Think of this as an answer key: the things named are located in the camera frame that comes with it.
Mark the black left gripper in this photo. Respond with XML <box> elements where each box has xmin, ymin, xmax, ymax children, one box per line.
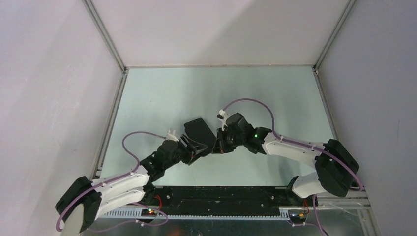
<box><xmin>164</xmin><ymin>134</ymin><xmax>207</xmax><ymax>170</ymax></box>

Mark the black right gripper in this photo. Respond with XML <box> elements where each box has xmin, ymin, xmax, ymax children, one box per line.
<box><xmin>211</xmin><ymin>127</ymin><xmax>245</xmax><ymax>154</ymax></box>

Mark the black zip tool case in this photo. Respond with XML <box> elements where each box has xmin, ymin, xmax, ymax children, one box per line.
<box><xmin>184</xmin><ymin>118</ymin><xmax>216</xmax><ymax>156</ymax></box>

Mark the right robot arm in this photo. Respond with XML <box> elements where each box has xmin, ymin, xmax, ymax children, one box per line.
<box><xmin>212</xmin><ymin>110</ymin><xmax>359</xmax><ymax>206</ymax></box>

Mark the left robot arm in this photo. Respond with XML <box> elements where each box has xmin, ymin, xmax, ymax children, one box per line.
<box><xmin>55</xmin><ymin>134</ymin><xmax>215</xmax><ymax>234</ymax></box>

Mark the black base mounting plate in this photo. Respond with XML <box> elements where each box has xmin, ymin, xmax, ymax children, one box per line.
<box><xmin>140</xmin><ymin>186</ymin><xmax>314</xmax><ymax>217</ymax></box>

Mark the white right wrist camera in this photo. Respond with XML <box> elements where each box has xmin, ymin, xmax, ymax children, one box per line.
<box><xmin>216</xmin><ymin>110</ymin><xmax>229</xmax><ymax>131</ymax></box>

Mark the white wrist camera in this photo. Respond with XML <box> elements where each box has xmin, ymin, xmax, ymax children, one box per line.
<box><xmin>216</xmin><ymin>110</ymin><xmax>229</xmax><ymax>131</ymax></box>
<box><xmin>166</xmin><ymin>128</ymin><xmax>179</xmax><ymax>142</ymax></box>

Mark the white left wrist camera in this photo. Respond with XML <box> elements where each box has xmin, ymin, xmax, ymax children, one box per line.
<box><xmin>166</xmin><ymin>128</ymin><xmax>179</xmax><ymax>142</ymax></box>

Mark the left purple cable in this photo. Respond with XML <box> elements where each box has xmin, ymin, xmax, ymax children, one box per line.
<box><xmin>56</xmin><ymin>131</ymin><xmax>168</xmax><ymax>233</ymax></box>

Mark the purple cable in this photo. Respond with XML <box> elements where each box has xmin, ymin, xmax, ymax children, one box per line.
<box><xmin>56</xmin><ymin>131</ymin><xmax>168</xmax><ymax>233</ymax></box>
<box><xmin>222</xmin><ymin>98</ymin><xmax>364</xmax><ymax>236</ymax></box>

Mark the grey slotted cable duct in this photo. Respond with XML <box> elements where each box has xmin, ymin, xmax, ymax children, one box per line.
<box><xmin>97</xmin><ymin>208</ymin><xmax>291</xmax><ymax>220</ymax></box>

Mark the aluminium right table rail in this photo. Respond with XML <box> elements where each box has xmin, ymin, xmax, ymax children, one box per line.
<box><xmin>312</xmin><ymin>66</ymin><xmax>342</xmax><ymax>144</ymax></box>

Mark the aluminium table rail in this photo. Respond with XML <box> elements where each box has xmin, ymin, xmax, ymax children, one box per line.
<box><xmin>90</xmin><ymin>68</ymin><xmax>129</xmax><ymax>178</ymax></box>
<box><xmin>312</xmin><ymin>66</ymin><xmax>342</xmax><ymax>144</ymax></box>

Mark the aluminium left table rail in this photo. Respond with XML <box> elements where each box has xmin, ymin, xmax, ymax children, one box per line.
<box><xmin>90</xmin><ymin>68</ymin><xmax>129</xmax><ymax>178</ymax></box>

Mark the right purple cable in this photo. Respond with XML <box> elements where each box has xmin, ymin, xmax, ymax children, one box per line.
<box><xmin>222</xmin><ymin>98</ymin><xmax>364</xmax><ymax>236</ymax></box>

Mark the aluminium corner frame post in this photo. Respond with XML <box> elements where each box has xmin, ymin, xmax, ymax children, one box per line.
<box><xmin>314</xmin><ymin>0</ymin><xmax>357</xmax><ymax>70</ymax></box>

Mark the aluminium left corner post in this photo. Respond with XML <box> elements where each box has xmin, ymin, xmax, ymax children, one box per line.
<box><xmin>82</xmin><ymin>0</ymin><xmax>126</xmax><ymax>73</ymax></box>

